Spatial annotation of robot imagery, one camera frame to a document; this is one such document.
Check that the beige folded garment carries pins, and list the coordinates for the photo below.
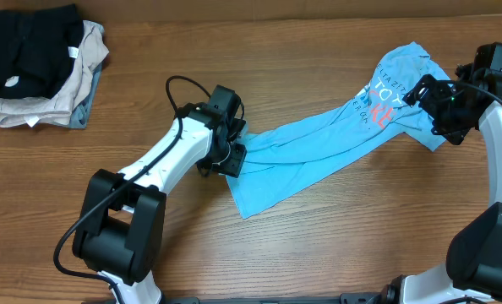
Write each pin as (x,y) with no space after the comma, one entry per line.
(58,110)

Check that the black folded garment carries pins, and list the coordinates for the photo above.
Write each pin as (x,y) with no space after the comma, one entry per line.
(34,50)

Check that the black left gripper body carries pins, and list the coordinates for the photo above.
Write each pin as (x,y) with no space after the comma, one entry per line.
(234,157)

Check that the grey folded garment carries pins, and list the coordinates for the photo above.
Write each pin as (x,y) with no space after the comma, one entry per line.
(81,113)

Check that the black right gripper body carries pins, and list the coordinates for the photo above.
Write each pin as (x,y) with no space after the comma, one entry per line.
(453,117)

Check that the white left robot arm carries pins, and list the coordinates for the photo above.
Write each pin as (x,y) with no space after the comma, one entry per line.
(122,218)

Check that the light blue t-shirt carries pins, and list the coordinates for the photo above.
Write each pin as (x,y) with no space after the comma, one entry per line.
(282,162)

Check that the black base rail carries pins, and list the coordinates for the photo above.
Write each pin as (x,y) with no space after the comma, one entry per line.
(344,298)

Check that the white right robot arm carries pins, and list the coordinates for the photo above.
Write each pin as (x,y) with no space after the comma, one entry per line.
(472,271)

